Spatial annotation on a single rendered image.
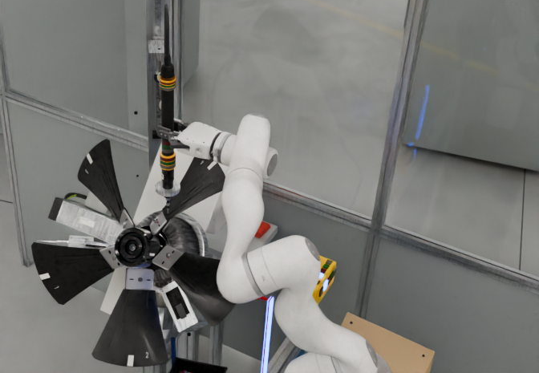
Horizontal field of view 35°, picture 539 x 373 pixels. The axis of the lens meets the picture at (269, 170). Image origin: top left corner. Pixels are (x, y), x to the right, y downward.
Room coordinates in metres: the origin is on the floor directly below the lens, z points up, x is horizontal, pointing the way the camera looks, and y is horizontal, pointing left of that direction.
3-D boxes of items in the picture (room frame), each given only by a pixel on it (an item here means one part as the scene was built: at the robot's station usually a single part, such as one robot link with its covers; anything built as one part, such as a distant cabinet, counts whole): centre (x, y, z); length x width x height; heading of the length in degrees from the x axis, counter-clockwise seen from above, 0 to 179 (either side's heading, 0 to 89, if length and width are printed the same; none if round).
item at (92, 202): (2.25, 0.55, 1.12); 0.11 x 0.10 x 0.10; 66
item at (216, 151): (1.88, 0.13, 1.65); 0.09 x 0.03 x 0.08; 156
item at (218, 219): (2.55, 0.22, 0.91); 0.17 x 0.16 x 0.11; 156
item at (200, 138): (1.90, 0.18, 1.65); 0.11 x 0.10 x 0.07; 66
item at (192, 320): (1.95, 0.23, 0.98); 0.20 x 0.16 x 0.20; 156
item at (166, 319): (1.96, 0.31, 0.91); 0.12 x 0.08 x 0.12; 156
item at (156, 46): (2.56, 0.40, 1.54); 0.10 x 0.07 x 0.08; 11
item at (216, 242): (2.49, 0.16, 0.84); 0.36 x 0.24 x 0.03; 66
